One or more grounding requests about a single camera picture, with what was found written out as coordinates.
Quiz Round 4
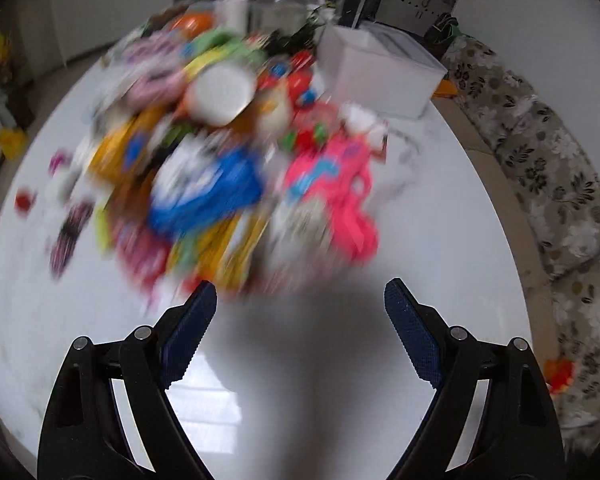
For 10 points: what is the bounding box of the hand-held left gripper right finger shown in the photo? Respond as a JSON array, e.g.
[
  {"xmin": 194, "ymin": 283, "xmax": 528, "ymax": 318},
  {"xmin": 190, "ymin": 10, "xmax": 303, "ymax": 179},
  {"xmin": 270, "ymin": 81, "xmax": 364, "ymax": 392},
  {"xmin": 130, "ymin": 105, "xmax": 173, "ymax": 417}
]
[{"xmin": 384, "ymin": 277, "xmax": 567, "ymax": 480}]

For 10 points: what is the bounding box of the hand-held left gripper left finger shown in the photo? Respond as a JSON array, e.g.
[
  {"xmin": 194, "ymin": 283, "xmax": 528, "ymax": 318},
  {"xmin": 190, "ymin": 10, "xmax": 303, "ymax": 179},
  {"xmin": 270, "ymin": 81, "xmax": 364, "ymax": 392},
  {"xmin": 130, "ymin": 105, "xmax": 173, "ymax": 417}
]
[{"xmin": 37, "ymin": 280, "xmax": 218, "ymax": 480}]

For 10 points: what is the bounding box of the pink toy water gun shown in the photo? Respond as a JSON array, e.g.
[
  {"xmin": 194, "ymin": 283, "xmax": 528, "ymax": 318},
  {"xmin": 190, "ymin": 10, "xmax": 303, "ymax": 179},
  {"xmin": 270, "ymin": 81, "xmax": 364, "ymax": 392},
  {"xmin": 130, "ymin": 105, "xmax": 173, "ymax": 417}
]
[{"xmin": 280, "ymin": 135, "xmax": 381, "ymax": 263}]

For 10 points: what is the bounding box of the blue snack packet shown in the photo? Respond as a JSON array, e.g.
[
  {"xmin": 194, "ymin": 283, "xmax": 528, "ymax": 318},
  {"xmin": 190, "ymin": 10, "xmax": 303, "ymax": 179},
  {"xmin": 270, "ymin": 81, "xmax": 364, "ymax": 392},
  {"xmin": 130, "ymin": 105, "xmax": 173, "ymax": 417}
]
[{"xmin": 147, "ymin": 152, "xmax": 263, "ymax": 236}]

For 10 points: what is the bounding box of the pink striped packet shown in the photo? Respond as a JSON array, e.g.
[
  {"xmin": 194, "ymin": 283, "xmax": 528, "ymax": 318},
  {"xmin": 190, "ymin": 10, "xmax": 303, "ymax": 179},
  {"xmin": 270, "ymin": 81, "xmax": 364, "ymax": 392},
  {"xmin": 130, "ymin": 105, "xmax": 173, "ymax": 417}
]
[{"xmin": 50, "ymin": 202, "xmax": 93, "ymax": 276}]

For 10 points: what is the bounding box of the yellow snack packet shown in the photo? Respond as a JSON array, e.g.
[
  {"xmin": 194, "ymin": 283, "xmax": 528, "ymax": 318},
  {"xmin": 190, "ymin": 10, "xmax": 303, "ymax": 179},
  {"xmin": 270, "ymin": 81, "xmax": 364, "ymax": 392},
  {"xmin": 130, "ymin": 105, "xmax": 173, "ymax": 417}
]
[{"xmin": 87, "ymin": 115, "xmax": 151, "ymax": 181}]

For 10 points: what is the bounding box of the floral covered sofa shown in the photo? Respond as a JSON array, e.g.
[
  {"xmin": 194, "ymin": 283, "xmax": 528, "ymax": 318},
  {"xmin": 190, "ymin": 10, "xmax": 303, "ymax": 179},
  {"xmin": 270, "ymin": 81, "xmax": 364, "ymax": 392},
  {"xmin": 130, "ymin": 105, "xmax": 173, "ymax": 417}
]
[{"xmin": 440, "ymin": 35, "xmax": 600, "ymax": 456}]

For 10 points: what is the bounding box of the crumpled white tissue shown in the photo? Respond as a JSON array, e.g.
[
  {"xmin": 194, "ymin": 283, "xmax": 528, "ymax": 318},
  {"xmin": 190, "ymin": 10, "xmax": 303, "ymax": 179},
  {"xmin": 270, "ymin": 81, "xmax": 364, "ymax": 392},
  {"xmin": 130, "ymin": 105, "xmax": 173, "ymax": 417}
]
[{"xmin": 342, "ymin": 102, "xmax": 386, "ymax": 136}]

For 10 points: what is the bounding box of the white paper bowl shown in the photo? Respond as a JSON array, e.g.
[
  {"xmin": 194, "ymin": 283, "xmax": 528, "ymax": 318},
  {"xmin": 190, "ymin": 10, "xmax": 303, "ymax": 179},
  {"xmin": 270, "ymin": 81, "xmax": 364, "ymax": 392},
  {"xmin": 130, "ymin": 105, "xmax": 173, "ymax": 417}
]
[{"xmin": 187, "ymin": 62, "xmax": 258, "ymax": 126}]

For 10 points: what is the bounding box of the white rectangular box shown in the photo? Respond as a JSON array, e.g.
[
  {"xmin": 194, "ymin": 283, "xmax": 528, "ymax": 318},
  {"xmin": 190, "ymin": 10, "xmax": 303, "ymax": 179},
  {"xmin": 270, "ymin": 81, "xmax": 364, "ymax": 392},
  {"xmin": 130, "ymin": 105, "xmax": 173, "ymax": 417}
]
[{"xmin": 317, "ymin": 25, "xmax": 446, "ymax": 120}]

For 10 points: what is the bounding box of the yellow bag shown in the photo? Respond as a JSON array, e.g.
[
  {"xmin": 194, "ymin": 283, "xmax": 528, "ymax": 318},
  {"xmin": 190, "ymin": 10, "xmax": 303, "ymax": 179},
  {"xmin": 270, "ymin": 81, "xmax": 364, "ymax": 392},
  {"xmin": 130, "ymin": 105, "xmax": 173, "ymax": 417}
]
[{"xmin": 0, "ymin": 127, "xmax": 26, "ymax": 161}]

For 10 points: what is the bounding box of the pile of colourful wrappers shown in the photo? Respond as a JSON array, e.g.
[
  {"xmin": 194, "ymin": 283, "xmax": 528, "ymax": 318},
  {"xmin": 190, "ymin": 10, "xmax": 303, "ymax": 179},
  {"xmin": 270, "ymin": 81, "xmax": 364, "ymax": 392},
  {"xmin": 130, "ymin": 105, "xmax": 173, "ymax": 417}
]
[{"xmin": 47, "ymin": 0, "xmax": 391, "ymax": 306}]

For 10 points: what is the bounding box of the green packet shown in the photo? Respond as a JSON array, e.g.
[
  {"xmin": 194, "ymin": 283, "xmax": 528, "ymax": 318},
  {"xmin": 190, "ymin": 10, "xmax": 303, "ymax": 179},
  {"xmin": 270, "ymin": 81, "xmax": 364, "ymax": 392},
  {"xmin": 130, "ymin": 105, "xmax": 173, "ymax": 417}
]
[{"xmin": 190, "ymin": 30, "xmax": 246, "ymax": 61}]

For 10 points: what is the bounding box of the orange ball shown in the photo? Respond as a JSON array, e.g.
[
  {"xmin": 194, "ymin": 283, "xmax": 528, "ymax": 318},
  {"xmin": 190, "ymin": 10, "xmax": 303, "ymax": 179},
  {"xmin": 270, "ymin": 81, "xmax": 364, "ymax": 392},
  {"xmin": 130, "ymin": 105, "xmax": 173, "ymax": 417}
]
[{"xmin": 172, "ymin": 12, "xmax": 213, "ymax": 36}]

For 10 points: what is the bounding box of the white appliance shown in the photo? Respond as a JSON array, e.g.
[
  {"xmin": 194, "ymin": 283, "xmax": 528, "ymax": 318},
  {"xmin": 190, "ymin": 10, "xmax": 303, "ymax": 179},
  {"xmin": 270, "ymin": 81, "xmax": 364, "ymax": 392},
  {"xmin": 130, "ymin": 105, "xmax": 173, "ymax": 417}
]
[{"xmin": 382, "ymin": 0, "xmax": 453, "ymax": 36}]

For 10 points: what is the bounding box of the clear glass jar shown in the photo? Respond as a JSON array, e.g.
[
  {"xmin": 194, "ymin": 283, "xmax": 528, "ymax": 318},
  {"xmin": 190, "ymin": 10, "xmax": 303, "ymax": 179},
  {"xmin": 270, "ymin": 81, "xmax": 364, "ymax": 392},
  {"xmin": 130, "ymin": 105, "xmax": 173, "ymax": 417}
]
[{"xmin": 250, "ymin": 0, "xmax": 308, "ymax": 36}]

